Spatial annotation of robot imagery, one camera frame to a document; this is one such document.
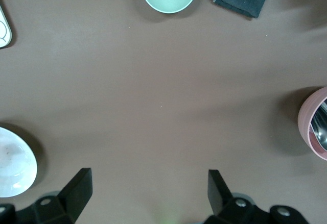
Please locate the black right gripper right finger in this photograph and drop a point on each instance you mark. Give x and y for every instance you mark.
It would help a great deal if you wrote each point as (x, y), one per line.
(217, 190)

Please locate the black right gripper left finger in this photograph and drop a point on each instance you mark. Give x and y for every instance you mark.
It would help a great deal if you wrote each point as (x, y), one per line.
(79, 190)

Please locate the white round plate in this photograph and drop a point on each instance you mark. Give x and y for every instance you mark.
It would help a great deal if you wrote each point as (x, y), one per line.
(12, 162)

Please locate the pink bowl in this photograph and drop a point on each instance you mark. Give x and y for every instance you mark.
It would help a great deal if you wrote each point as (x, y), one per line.
(305, 117)

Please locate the beige tray with bear print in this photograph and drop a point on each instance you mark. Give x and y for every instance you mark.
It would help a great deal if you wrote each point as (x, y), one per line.
(5, 25)

